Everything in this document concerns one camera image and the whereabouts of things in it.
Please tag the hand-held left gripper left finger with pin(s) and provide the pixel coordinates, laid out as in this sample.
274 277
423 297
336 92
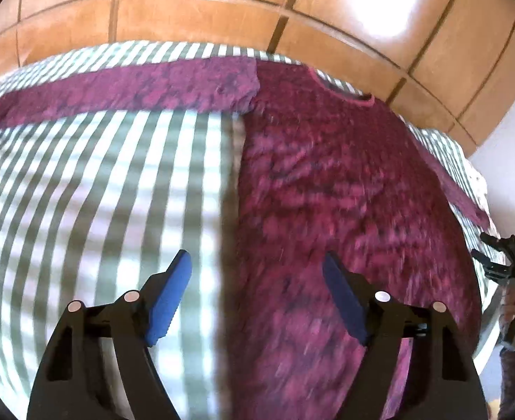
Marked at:
170 297

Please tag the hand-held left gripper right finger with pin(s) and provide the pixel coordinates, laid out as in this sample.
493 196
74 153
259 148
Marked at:
345 302

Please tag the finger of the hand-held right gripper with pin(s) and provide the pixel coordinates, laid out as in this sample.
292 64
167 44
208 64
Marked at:
496 241
489 269

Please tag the maroon patterned sweater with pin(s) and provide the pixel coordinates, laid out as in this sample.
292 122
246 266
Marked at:
327 162

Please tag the floral patterned cloth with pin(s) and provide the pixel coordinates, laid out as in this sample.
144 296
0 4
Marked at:
478 188

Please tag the green white checked bedsheet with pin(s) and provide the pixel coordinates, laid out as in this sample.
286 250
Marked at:
86 183

